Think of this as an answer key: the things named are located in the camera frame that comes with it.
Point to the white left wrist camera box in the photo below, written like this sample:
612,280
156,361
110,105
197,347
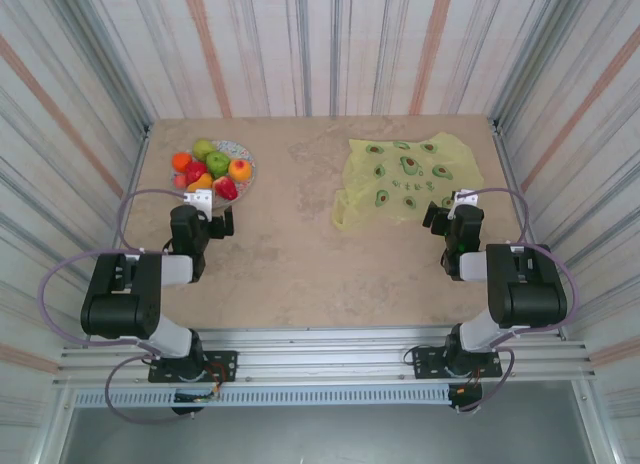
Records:
200,200

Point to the green pear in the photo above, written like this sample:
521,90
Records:
202,148

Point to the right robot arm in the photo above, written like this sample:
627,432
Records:
530,294

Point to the black connector box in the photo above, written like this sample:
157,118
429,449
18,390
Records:
187,406
465,396

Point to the yellow mango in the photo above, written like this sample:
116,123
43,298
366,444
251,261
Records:
201,183

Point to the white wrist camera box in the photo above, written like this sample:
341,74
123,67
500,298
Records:
200,200
467,196

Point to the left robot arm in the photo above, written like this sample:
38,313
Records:
120,309

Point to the red apple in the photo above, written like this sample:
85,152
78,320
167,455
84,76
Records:
196,172

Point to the glossy red pepper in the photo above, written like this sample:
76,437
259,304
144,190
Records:
225,188

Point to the orange yellow peach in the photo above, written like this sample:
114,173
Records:
240,170

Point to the metal corner post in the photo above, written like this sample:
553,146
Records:
539,59

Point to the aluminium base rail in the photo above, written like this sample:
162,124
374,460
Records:
320,349

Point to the small pink peach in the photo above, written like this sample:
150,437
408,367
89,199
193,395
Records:
178,182

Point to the orange tangerine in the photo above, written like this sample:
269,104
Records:
182,161

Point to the yellow avocado print plastic bag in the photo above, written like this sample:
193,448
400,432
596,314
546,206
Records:
365,184

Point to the speckled round plate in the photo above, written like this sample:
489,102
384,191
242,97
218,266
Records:
235,148

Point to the green apple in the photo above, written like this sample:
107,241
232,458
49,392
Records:
217,163

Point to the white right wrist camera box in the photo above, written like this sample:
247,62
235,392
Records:
467,196

